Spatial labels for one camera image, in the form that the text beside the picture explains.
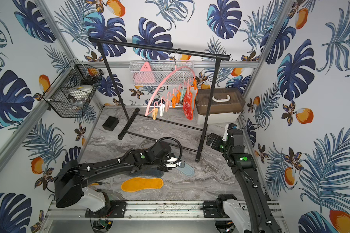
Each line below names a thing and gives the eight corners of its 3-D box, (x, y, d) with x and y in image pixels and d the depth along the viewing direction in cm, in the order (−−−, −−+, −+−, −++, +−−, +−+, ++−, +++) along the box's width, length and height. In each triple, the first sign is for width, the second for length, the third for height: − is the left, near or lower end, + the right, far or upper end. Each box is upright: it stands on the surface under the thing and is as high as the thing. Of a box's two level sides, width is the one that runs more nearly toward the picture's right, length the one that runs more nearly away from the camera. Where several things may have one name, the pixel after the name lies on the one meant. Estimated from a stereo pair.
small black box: (103, 129, 110) (101, 125, 107) (111, 119, 116) (109, 115, 113) (112, 131, 109) (110, 128, 106) (119, 121, 115) (117, 117, 112)
